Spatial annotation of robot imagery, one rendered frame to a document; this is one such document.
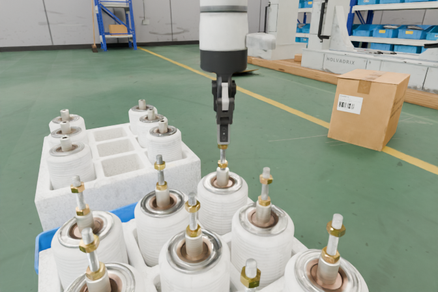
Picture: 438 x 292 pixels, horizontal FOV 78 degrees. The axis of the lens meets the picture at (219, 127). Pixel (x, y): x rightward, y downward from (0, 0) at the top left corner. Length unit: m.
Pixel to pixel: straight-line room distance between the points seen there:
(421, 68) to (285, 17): 1.73
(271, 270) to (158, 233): 0.18
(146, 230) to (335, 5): 2.79
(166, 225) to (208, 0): 0.34
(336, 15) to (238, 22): 2.61
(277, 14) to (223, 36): 3.09
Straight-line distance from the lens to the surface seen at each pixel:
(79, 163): 0.71
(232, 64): 0.41
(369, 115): 1.35
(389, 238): 0.90
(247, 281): 0.27
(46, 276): 0.53
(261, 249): 0.42
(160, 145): 0.73
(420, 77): 2.36
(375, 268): 0.80
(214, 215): 0.51
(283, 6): 3.52
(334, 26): 3.00
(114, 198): 0.73
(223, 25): 0.40
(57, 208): 0.73
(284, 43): 3.57
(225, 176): 0.50
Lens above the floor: 0.54
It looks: 22 degrees down
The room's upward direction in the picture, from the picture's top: straight up
